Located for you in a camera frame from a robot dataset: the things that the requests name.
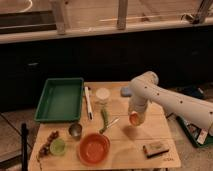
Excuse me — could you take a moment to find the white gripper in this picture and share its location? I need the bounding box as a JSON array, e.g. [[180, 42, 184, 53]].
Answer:
[[128, 97, 148, 124]]

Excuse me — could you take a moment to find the red orange apple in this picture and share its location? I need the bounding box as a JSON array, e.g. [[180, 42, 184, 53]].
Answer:
[[129, 112, 140, 126]]

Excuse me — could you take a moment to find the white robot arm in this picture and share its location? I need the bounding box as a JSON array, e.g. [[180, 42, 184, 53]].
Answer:
[[128, 71, 213, 136]]

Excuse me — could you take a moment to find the small metal cup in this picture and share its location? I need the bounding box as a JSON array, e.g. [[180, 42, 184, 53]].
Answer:
[[68, 123, 82, 138]]

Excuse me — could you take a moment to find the small green cup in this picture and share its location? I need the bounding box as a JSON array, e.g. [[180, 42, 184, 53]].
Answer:
[[50, 138, 66, 156]]

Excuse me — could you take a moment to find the metal spoon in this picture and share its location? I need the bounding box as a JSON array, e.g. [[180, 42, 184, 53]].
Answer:
[[99, 117, 120, 134]]

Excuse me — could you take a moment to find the blue sponge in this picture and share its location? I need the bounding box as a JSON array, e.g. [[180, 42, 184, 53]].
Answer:
[[120, 87, 131, 97]]

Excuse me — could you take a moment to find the green chili pepper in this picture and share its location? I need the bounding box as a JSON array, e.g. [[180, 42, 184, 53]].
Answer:
[[101, 108, 108, 128]]

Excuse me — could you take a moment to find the wooden black eraser block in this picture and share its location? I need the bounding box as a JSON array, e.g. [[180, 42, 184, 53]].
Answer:
[[143, 141, 169, 158]]

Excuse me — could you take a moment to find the white marker pen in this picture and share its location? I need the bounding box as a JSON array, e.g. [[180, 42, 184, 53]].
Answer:
[[84, 86, 93, 120]]

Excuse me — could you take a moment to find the orange plastic bowl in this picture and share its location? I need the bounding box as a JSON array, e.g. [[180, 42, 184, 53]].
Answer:
[[77, 133, 110, 166]]

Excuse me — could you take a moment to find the green box on floor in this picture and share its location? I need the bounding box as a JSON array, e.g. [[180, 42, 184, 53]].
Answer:
[[176, 116, 213, 148]]

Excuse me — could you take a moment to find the green plastic tray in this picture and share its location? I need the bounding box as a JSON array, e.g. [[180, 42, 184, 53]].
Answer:
[[35, 78, 84, 123]]

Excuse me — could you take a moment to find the wooden window frame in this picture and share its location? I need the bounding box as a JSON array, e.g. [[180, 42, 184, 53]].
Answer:
[[0, 0, 213, 44]]

